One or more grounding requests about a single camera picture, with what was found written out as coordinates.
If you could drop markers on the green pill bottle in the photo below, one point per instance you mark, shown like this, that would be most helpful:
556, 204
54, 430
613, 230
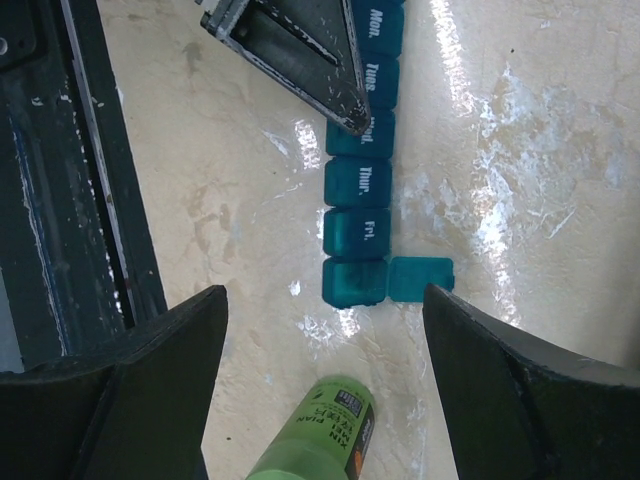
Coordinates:
326, 437

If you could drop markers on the teal weekly pill organizer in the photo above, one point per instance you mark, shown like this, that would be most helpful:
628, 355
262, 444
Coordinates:
359, 269

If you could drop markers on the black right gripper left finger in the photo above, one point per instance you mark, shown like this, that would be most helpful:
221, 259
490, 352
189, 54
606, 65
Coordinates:
132, 408

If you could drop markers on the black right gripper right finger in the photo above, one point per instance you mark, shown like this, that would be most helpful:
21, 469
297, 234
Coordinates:
519, 407

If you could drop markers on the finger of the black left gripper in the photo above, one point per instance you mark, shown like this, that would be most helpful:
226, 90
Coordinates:
308, 47

